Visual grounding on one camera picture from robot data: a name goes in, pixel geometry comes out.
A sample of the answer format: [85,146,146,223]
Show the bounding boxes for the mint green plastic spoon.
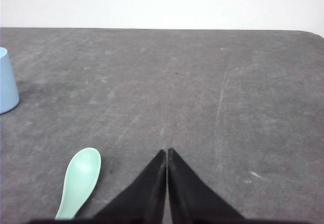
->
[55,147,101,219]

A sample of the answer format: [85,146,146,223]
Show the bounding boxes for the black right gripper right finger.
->
[168,148,246,223]

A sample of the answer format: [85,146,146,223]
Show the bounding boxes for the light blue plastic cup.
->
[1,47,19,114]

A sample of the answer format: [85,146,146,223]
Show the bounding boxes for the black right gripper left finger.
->
[93,150,167,223]

